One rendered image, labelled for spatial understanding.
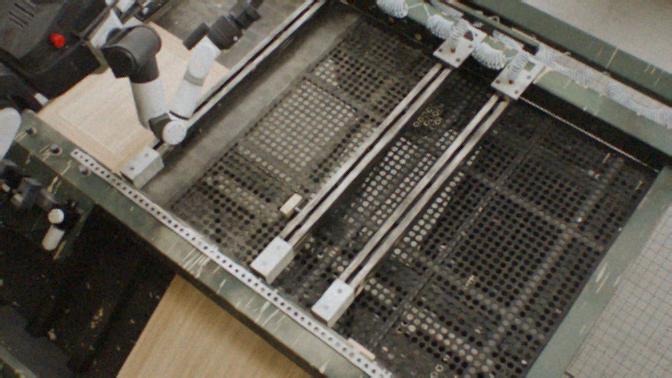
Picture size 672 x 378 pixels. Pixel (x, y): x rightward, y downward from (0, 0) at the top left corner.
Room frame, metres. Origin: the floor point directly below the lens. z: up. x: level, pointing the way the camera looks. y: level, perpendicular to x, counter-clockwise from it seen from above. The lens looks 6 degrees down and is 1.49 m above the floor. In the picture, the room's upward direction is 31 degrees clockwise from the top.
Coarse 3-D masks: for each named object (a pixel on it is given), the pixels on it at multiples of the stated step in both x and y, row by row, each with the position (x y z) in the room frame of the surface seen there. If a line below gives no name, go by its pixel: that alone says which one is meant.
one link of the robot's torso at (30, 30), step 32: (0, 0) 2.08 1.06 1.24; (32, 0) 2.05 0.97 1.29; (64, 0) 2.03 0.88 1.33; (96, 0) 2.12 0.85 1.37; (0, 32) 2.05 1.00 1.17; (32, 32) 2.02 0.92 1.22; (64, 32) 2.07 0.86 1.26; (96, 32) 2.12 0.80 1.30; (32, 64) 2.05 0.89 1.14; (64, 64) 2.11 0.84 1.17; (96, 64) 2.20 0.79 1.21
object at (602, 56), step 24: (480, 0) 3.25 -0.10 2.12; (504, 0) 3.22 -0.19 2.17; (528, 24) 3.18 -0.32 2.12; (552, 24) 3.15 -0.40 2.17; (576, 48) 3.10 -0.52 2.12; (600, 48) 3.08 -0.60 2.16; (624, 72) 3.03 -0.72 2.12; (648, 72) 3.01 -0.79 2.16; (384, 96) 3.26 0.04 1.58; (216, 192) 2.77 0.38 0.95; (216, 240) 2.98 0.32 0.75
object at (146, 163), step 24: (312, 0) 2.91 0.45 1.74; (336, 0) 2.97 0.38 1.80; (288, 24) 2.83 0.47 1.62; (312, 24) 2.91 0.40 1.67; (264, 48) 2.77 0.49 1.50; (288, 48) 2.84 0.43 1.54; (240, 72) 2.70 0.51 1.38; (216, 96) 2.61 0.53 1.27; (192, 120) 2.55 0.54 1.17; (168, 144) 2.48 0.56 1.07; (144, 168) 2.43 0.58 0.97
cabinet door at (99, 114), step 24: (168, 48) 2.81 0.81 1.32; (168, 72) 2.75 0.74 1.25; (216, 72) 2.75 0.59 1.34; (72, 96) 2.66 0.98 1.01; (96, 96) 2.67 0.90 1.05; (120, 96) 2.67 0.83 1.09; (168, 96) 2.68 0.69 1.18; (48, 120) 2.60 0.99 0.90; (72, 120) 2.60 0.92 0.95; (96, 120) 2.61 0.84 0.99; (120, 120) 2.61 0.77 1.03; (96, 144) 2.54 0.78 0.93; (120, 144) 2.55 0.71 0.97; (144, 144) 2.55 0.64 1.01; (120, 168) 2.49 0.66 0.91
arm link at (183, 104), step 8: (184, 80) 2.32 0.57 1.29; (184, 88) 2.31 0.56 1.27; (192, 88) 2.32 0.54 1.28; (200, 88) 2.34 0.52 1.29; (176, 96) 2.32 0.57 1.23; (184, 96) 2.32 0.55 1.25; (192, 96) 2.32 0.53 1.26; (176, 104) 2.32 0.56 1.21; (184, 104) 2.32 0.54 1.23; (192, 104) 2.33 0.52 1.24; (168, 112) 2.34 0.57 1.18; (176, 112) 2.32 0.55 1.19; (184, 112) 2.32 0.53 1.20; (192, 112) 2.35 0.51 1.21; (184, 120) 2.34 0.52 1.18
